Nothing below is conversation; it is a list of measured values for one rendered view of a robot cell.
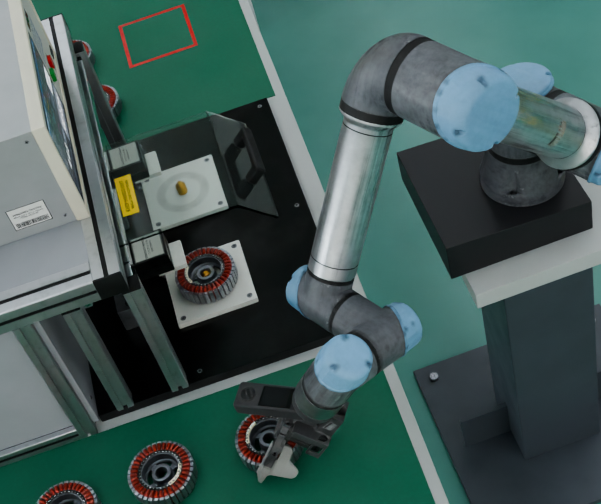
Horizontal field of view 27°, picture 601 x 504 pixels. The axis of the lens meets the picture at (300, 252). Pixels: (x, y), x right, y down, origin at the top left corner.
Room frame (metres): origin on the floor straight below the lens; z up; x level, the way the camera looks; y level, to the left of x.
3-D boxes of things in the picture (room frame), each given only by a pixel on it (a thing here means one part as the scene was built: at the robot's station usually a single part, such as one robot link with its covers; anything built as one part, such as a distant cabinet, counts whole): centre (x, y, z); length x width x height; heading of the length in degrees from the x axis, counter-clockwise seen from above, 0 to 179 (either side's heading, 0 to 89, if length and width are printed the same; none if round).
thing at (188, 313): (1.52, 0.17, 0.78); 0.15 x 0.15 x 0.01; 2
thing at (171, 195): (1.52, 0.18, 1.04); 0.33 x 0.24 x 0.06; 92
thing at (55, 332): (1.63, 0.43, 0.92); 0.66 x 0.01 x 0.30; 2
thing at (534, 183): (1.50, -0.42, 0.87); 0.15 x 0.15 x 0.10
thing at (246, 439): (1.16, 0.14, 0.77); 0.11 x 0.11 x 0.04
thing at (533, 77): (1.49, -0.43, 0.99); 0.13 x 0.12 x 0.14; 32
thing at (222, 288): (1.52, 0.17, 0.80); 0.11 x 0.11 x 0.04
